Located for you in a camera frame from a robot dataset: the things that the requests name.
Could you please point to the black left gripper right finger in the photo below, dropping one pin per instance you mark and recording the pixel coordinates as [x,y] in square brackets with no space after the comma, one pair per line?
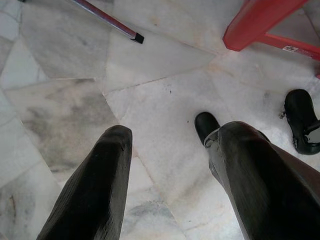
[270,195]

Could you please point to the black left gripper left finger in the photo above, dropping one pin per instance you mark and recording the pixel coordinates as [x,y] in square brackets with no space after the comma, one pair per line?
[92,197]

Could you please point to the black right robot foot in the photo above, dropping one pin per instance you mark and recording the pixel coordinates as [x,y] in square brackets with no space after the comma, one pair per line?
[298,110]

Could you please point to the red plastic stool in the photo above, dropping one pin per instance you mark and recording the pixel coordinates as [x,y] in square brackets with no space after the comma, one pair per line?
[252,25]

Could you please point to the silver metal clothes rack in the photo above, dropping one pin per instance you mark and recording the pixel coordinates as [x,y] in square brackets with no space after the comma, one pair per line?
[107,19]

